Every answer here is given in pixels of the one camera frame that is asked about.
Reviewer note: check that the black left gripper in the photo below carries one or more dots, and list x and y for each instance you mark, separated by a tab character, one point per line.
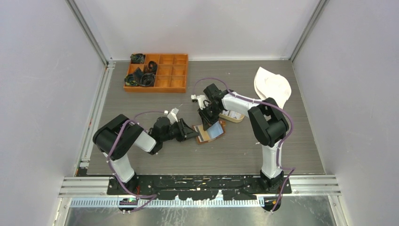
185	131

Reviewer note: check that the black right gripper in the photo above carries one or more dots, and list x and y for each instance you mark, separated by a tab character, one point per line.
207	122

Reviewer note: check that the orange leather card holder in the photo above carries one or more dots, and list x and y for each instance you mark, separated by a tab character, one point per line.
215	131

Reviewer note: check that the gold card black stripe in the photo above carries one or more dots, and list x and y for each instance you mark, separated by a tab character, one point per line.
203	135

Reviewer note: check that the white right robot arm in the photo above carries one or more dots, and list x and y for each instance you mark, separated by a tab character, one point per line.
268	123

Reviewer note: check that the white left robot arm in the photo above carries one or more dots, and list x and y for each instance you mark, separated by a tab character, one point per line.
115	139

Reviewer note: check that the silver VIP card in tray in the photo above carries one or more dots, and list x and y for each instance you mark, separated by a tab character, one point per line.
232	115

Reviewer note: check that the beige oval tray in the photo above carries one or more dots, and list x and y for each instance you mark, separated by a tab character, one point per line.
232	120

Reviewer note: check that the orange wooden compartment organizer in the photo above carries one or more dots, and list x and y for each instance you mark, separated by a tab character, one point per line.
171	75

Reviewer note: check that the black rolled belt lower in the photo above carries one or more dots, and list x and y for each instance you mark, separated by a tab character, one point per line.
147	80

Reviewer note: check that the black rolled belt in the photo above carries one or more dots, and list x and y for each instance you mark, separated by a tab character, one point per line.
152	67
147	80

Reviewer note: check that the white bucket hat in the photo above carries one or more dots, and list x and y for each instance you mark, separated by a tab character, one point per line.
268	84

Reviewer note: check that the black rolled belt centre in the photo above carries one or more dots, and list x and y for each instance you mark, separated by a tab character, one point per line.
152	67

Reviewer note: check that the dark rolled belt top-left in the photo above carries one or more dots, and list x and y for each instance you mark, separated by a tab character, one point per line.
137	58

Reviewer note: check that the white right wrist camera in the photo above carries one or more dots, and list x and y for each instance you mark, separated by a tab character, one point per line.
201	100

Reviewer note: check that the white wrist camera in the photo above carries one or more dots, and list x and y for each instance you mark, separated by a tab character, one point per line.
201	100
172	115

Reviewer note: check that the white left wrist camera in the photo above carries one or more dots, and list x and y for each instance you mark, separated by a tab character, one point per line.
172	115

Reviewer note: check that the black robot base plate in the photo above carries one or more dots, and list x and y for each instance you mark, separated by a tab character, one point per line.
203	187

